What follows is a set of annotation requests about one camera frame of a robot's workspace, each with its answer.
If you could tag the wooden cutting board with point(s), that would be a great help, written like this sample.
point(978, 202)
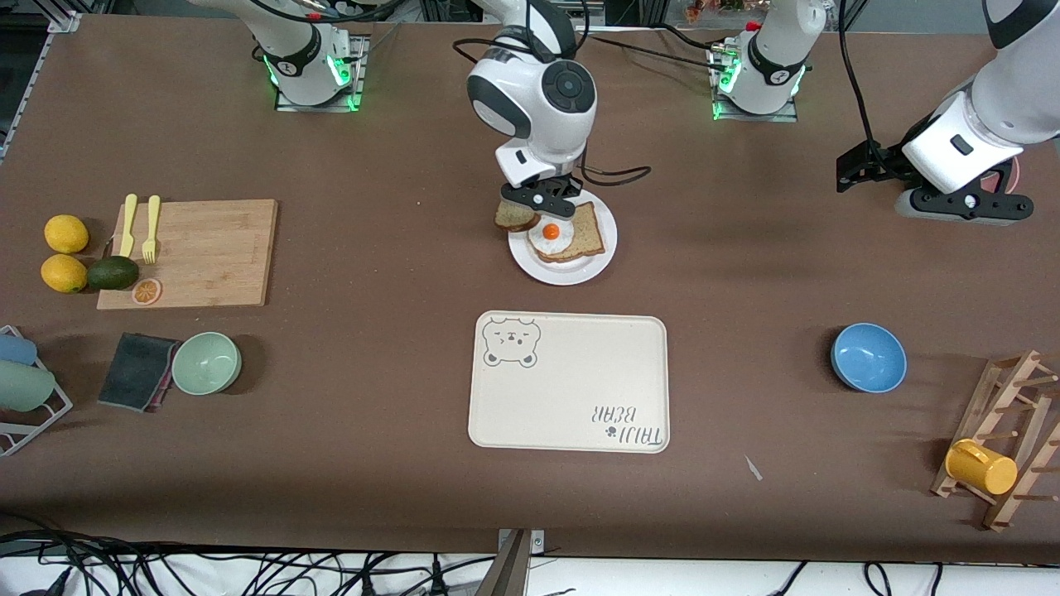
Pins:
point(207, 248)

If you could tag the aluminium table edge rail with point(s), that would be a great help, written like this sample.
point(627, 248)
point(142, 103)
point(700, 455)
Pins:
point(21, 91)

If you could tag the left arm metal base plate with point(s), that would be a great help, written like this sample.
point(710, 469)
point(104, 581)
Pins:
point(754, 117)

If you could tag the pink bowl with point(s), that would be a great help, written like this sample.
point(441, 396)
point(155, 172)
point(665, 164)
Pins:
point(1012, 175)

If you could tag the white round plate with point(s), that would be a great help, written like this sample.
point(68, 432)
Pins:
point(538, 269)

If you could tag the small white paper scrap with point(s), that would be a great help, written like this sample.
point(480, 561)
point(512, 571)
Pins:
point(753, 468)

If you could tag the yellow plastic fork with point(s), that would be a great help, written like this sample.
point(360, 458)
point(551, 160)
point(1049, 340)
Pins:
point(150, 248)

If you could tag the pale green cup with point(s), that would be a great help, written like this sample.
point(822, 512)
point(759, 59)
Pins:
point(25, 387)

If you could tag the wooden mug rack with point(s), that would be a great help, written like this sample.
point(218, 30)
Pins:
point(985, 414)

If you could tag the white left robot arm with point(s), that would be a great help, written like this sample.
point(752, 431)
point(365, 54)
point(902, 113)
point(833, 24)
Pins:
point(774, 58)

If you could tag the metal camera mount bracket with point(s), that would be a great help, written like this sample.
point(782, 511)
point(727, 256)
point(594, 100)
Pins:
point(513, 571)

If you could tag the dark grey folded cloth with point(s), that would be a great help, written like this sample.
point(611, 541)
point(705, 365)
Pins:
point(137, 372)

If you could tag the light blue cup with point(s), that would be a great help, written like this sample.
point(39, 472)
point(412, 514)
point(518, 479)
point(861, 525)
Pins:
point(16, 350)

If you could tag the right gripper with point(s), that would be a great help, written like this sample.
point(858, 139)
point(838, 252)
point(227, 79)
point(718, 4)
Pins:
point(559, 184)

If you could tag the orange fruit slice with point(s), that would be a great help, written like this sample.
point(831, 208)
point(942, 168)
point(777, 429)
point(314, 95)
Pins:
point(146, 291)

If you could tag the brown bread slice under egg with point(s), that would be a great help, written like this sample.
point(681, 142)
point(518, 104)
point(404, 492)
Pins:
point(588, 232)

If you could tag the pale green bowl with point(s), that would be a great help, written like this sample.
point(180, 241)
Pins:
point(207, 364)

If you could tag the yellow lemon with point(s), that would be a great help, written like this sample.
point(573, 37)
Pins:
point(64, 274)
point(66, 233)

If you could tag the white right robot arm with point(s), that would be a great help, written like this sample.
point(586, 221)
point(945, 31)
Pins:
point(538, 99)

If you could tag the yellow mug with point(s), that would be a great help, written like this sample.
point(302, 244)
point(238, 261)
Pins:
point(981, 470)

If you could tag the yellow plastic knife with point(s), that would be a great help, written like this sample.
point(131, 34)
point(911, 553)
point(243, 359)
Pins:
point(127, 236)

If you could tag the cream bear print tray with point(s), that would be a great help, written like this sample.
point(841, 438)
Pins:
point(571, 381)

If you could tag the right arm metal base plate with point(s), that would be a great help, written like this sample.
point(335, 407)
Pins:
point(356, 74)

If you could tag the fried egg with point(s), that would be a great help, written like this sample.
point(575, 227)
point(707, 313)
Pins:
point(556, 242)

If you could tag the dark green avocado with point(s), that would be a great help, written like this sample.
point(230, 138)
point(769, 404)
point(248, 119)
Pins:
point(113, 273)

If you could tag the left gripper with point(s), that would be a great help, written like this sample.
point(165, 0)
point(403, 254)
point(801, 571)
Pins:
point(889, 161)

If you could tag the brown bread slice sandwich lid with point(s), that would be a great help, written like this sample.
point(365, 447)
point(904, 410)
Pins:
point(515, 221)

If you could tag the blue bowl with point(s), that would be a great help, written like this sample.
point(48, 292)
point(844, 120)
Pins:
point(869, 358)

